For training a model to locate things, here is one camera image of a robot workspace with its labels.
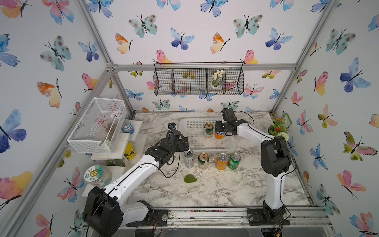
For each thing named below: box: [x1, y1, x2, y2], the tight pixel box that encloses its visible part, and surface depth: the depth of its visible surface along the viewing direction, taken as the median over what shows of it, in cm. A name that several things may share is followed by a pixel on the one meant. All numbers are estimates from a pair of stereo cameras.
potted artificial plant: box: [267, 112, 293, 142], surface depth 93 cm
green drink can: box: [227, 152, 242, 170], surface depth 86 cm
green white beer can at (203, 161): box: [197, 152, 210, 170], surface depth 86 cm
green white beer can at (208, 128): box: [203, 122, 214, 139], surface depth 99 cm
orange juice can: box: [216, 152, 229, 171], surface depth 86 cm
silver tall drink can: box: [183, 149, 194, 169], surface depth 84 cm
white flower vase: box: [211, 69, 226, 88], surface depth 90 cm
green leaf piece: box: [183, 173, 197, 184], surface depth 88 cm
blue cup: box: [120, 118, 135, 135], surface depth 85 cm
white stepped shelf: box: [81, 119, 149, 197], surface depth 78 cm
